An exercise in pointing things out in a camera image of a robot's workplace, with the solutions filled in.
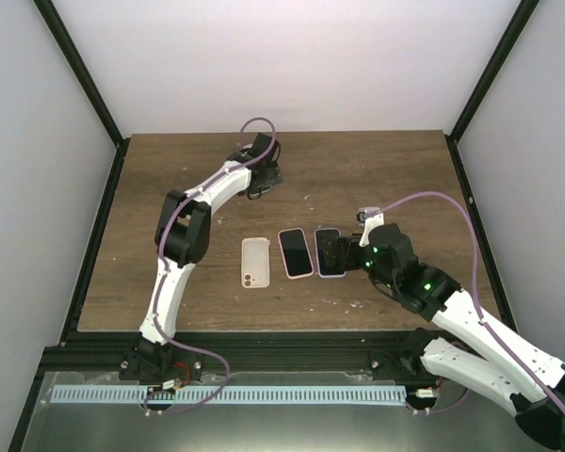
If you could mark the black left side rail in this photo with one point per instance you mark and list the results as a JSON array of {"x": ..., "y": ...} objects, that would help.
[{"x": 95, "y": 239}]

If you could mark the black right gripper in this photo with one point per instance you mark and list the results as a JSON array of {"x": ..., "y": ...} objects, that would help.
[{"x": 349, "y": 245}]

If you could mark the black frame post right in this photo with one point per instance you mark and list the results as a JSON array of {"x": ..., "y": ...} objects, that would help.
[{"x": 513, "y": 31}]

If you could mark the black frame post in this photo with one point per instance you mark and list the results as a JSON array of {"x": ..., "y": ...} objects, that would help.
[
  {"x": 513, "y": 31},
  {"x": 48, "y": 12}
]

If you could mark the black front frame rail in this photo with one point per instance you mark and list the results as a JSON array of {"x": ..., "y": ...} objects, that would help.
[{"x": 254, "y": 351}]

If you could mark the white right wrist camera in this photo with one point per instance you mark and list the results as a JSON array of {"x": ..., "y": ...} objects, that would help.
[{"x": 369, "y": 218}]

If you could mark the lilac phone case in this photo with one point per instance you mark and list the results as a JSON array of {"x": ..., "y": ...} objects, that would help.
[{"x": 316, "y": 273}]

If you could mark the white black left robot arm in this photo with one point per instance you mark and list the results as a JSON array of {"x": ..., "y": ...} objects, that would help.
[{"x": 182, "y": 238}]

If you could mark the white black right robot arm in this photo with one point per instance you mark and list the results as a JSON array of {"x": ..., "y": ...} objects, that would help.
[{"x": 497, "y": 363}]

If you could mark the light blue slotted cable duct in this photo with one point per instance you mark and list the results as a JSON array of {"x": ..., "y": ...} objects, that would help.
[{"x": 240, "y": 395}]

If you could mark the purple-edged black smartphone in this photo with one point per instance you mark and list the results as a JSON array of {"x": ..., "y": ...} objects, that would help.
[{"x": 325, "y": 254}]

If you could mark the black frame post left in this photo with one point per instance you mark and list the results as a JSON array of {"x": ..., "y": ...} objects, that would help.
[{"x": 48, "y": 12}]

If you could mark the cream phone case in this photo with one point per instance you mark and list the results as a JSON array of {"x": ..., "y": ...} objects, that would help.
[{"x": 255, "y": 268}]

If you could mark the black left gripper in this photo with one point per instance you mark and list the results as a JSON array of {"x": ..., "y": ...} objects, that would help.
[{"x": 270, "y": 175}]

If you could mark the black right side rail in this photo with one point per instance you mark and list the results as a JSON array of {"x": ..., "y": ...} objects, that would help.
[{"x": 493, "y": 276}]

